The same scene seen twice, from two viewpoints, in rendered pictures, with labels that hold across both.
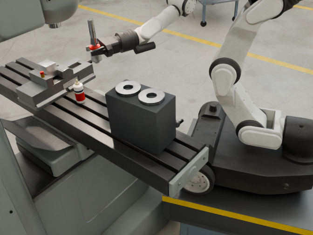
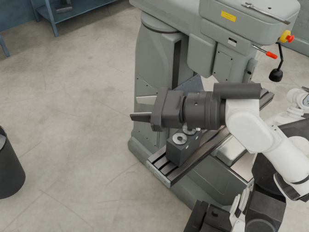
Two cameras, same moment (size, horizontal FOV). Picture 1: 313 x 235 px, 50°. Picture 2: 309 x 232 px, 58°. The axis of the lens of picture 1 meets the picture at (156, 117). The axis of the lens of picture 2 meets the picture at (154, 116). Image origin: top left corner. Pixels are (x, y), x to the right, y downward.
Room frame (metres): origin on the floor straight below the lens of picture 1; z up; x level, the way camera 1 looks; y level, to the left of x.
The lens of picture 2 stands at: (0.91, -1.07, 2.51)
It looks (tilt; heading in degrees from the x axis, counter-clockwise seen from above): 47 degrees down; 97
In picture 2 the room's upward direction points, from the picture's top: straight up
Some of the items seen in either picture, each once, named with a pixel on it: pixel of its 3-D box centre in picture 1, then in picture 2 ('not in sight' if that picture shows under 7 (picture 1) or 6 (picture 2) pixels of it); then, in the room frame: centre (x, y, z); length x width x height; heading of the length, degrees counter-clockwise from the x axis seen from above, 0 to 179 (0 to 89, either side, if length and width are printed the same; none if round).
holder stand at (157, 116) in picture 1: (141, 114); (183, 143); (0.97, 0.05, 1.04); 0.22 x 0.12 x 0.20; 54
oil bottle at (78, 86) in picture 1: (78, 90); not in sight; (1.23, 0.33, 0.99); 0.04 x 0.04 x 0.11
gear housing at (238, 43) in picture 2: not in sight; (236, 29); (1.20, 0.40, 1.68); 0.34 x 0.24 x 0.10; 139
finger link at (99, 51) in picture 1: (98, 52); not in sight; (1.28, 0.23, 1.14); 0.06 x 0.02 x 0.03; 119
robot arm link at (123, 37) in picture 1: (115, 44); not in sight; (1.35, 0.16, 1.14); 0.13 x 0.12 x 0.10; 29
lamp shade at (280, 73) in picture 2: not in sight; (276, 73); (1.46, 0.27, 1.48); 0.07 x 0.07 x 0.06
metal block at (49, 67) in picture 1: (48, 69); not in sight; (1.33, 0.47, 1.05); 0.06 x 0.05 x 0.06; 51
